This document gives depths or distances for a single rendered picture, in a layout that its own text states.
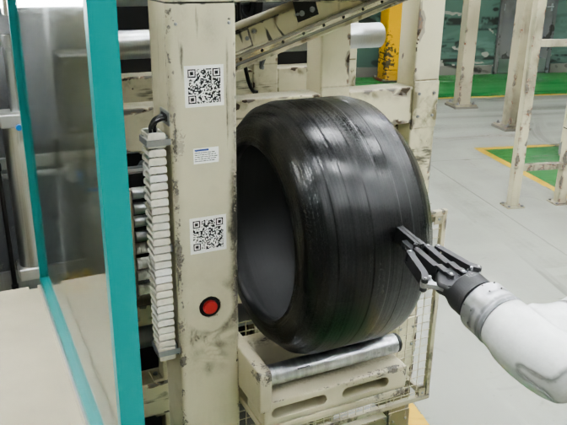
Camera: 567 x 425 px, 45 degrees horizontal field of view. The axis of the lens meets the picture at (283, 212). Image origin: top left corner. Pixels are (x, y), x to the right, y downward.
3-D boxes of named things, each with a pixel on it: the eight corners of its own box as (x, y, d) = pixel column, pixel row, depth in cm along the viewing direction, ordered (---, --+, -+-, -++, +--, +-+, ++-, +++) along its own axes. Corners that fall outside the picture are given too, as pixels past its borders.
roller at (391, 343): (265, 388, 142) (260, 367, 143) (257, 389, 147) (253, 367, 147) (405, 351, 157) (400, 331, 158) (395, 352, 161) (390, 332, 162)
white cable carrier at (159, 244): (159, 362, 141) (147, 134, 124) (153, 350, 145) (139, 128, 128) (180, 357, 142) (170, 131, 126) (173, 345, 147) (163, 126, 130)
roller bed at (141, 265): (135, 300, 176) (127, 190, 166) (121, 277, 189) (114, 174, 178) (208, 286, 184) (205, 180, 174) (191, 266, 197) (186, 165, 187)
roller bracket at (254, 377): (260, 416, 141) (260, 375, 137) (196, 326, 174) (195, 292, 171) (274, 411, 142) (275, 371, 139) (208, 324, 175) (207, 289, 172)
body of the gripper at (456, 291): (504, 278, 113) (468, 250, 120) (463, 288, 109) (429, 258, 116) (494, 315, 116) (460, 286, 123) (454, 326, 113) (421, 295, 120)
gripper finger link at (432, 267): (452, 293, 118) (446, 295, 117) (413, 260, 127) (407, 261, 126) (457, 274, 116) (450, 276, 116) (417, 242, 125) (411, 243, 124)
